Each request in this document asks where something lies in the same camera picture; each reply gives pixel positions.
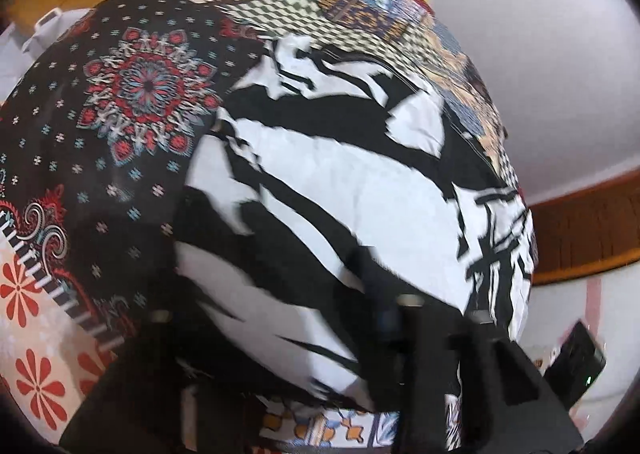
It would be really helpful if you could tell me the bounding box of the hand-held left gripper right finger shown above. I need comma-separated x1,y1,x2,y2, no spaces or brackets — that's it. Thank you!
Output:
350,249,587,454

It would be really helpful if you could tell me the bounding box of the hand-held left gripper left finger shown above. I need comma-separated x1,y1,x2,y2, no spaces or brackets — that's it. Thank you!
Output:
59,308,217,454

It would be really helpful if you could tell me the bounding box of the black and white printed shirt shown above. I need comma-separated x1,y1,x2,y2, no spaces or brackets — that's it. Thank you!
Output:
171,31,537,411

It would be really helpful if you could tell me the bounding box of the white wardrobe with heart stickers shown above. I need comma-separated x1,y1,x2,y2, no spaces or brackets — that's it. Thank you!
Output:
525,261,640,437

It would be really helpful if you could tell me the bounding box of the brown wooden door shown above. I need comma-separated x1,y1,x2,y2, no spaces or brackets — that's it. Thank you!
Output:
527,169,640,286

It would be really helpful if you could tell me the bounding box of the patchwork printed blanket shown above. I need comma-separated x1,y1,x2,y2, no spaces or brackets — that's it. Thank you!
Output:
0,0,537,454

